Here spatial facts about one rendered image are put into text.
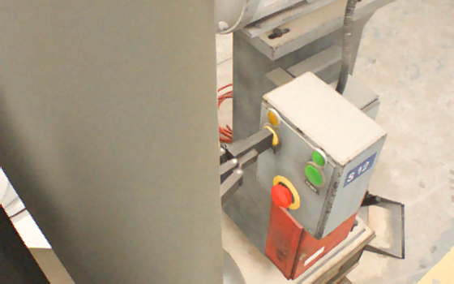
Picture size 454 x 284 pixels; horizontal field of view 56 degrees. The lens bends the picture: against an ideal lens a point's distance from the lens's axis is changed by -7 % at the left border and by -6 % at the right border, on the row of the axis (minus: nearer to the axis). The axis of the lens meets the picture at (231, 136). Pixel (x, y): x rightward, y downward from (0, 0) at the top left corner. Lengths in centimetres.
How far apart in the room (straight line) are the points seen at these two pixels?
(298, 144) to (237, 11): 20
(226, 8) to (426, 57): 220
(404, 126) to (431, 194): 40
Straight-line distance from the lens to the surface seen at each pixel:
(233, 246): 143
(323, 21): 81
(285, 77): 80
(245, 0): 63
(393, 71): 258
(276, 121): 63
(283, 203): 70
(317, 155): 59
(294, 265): 128
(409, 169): 212
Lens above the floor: 156
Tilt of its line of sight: 49 degrees down
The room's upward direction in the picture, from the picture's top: straight up
